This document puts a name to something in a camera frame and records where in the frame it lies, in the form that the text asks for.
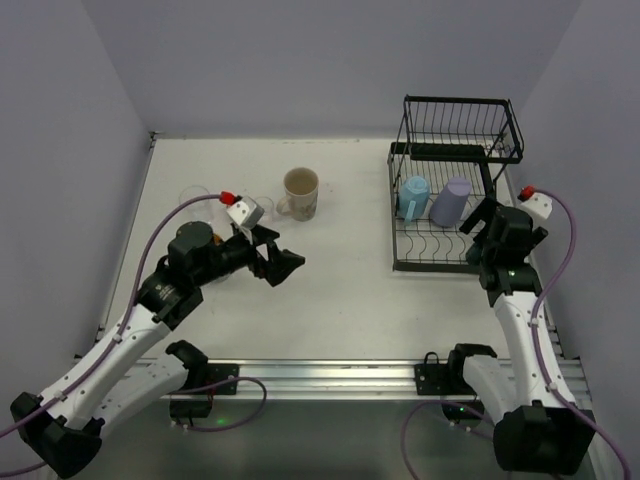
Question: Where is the small clear glass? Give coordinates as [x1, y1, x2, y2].
[255, 196, 275, 224]

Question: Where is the clear plastic tumbler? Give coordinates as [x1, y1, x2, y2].
[179, 185, 214, 225]

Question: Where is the beige seahorse mug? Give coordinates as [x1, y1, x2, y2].
[276, 167, 319, 222]

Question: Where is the dark teal cup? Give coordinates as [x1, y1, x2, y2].
[465, 243, 483, 266]

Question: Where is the white floral mug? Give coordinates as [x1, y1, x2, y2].
[212, 272, 234, 284]

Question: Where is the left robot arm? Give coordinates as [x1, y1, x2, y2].
[10, 222, 305, 479]

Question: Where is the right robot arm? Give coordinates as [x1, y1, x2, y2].
[451, 197, 595, 475]

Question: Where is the lavender plastic cup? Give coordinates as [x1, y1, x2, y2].
[429, 177, 472, 227]

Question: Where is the light blue faceted mug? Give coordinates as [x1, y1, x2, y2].
[398, 176, 431, 224]

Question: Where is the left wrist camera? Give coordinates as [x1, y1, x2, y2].
[226, 197, 265, 234]

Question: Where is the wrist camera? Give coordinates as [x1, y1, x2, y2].
[518, 192, 553, 223]
[226, 197, 265, 234]

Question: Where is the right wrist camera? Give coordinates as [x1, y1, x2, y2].
[518, 192, 553, 223]

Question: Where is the black wire dish rack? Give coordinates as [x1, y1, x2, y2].
[387, 95, 524, 274]

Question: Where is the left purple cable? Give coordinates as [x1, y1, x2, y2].
[0, 189, 269, 476]

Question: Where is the aluminium mounting rail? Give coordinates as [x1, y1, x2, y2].
[74, 355, 596, 401]

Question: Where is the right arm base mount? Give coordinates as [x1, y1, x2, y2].
[413, 343, 497, 424]

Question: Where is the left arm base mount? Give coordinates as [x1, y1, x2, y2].
[165, 340, 240, 427]

